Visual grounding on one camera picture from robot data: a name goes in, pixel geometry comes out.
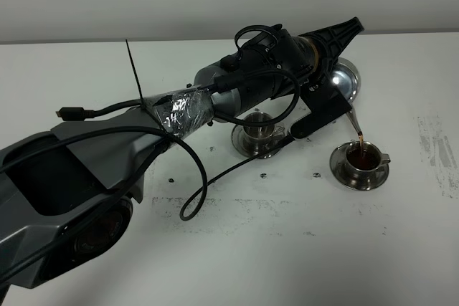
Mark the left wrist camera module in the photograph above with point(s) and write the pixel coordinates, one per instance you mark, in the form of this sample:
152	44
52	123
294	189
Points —
326	103

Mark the stainless steel teapot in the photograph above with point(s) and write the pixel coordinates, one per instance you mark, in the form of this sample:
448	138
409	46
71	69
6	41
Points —
346	77

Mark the left stainless steel teacup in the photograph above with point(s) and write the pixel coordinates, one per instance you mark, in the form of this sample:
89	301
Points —
258	138

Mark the black zip tie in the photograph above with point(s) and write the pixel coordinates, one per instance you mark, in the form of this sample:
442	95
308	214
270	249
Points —
134	69

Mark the stainless steel saucer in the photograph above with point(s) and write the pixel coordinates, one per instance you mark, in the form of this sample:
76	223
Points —
237	141
336	164

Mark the right stainless steel saucer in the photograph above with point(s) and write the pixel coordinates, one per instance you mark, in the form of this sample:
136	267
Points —
336	164

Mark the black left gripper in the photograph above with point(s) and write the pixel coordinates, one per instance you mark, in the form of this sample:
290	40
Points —
263	50

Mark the left stainless steel saucer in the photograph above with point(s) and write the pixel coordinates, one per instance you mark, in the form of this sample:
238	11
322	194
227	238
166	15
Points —
237	141

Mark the stainless steel teacup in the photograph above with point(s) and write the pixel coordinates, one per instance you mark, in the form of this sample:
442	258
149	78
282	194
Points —
258	138
361	160

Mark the right stainless steel teacup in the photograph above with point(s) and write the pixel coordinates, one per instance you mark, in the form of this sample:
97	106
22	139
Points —
361	160

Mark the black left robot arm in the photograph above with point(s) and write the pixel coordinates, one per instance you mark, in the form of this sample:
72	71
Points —
67	194

